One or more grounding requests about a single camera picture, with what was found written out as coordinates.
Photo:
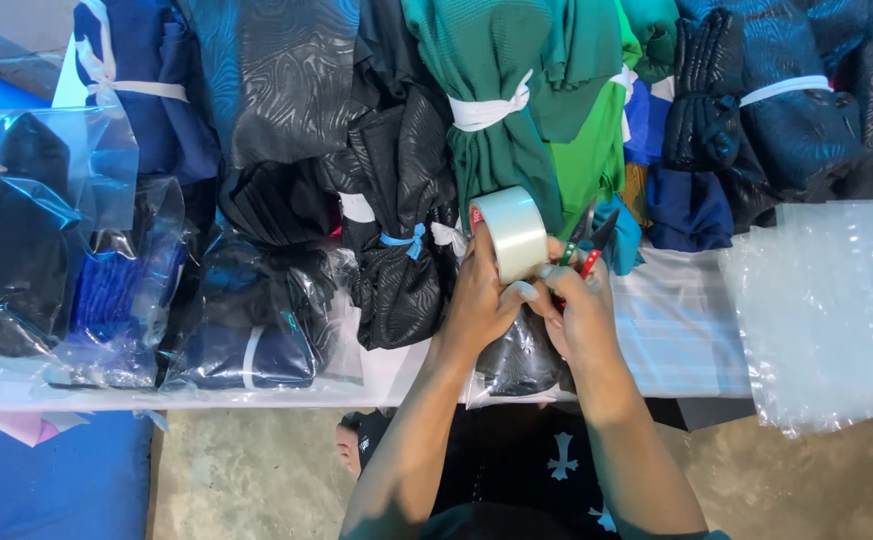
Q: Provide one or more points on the navy fabric bundle white tie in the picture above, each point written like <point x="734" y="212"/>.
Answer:
<point x="143" y="90"/>

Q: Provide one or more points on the clear packing tape roll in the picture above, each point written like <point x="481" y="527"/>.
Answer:
<point x="515" y="229"/>

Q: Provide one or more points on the white striped cloth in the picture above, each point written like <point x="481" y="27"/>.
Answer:
<point x="676" y="322"/>

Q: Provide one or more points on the blue mat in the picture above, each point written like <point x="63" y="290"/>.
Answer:
<point x="50" y="480"/>

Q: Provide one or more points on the turquoise cloth piece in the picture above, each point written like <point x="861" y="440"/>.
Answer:
<point x="622" y="240"/>

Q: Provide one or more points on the dark blue embossed bundle white tie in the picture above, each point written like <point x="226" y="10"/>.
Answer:
<point x="766" y="112"/>

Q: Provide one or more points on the pink paper sheet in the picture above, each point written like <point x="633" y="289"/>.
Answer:
<point x="23" y="429"/>

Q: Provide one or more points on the person's right hand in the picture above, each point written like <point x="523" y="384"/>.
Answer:
<point x="586" y="322"/>

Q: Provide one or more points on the dark green bundle white tie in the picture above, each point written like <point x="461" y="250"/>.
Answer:
<point x="504" y="90"/>

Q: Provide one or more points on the bagged royal blue fabric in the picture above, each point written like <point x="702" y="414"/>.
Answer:
<point x="117" y="300"/>

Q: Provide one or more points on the black embossed bundle blue tie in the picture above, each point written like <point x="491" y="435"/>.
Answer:
<point x="399" y="255"/>

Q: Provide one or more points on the large bagged black fabric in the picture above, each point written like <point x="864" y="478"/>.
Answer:
<point x="16" y="232"/>

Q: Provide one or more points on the dark teal embossed fabric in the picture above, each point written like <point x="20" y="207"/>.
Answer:
<point x="279" y="75"/>

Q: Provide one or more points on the stack of clear plastic bags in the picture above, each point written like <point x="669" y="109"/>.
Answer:
<point x="830" y="315"/>

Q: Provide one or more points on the plain navy folded fabric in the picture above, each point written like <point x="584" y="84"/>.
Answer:
<point x="688" y="210"/>

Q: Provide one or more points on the bagged navy and black fabric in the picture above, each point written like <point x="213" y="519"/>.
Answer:
<point x="256" y="330"/>

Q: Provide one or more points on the person's left hand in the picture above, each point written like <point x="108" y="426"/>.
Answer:
<point x="477" y="307"/>

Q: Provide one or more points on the bright green fabric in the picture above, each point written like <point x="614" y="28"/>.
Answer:
<point x="594" y="157"/>

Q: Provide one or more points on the person's foot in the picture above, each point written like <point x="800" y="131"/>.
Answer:
<point x="347" y="450"/>

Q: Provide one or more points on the royal blue fabric white tie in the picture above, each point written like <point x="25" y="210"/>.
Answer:
<point x="645" y="124"/>

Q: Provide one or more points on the mustard yellow fabric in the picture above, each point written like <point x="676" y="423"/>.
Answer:
<point x="635" y="191"/>

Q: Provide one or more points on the person's right fingers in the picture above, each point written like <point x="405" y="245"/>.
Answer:
<point x="567" y="281"/>

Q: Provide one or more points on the black pleated fabric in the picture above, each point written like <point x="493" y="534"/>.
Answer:
<point x="279" y="204"/>

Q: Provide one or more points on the small bagged black fabric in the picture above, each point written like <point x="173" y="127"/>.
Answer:
<point x="519" y="364"/>

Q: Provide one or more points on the person's black cross print clothing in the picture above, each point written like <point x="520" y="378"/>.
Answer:
<point x="519" y="465"/>

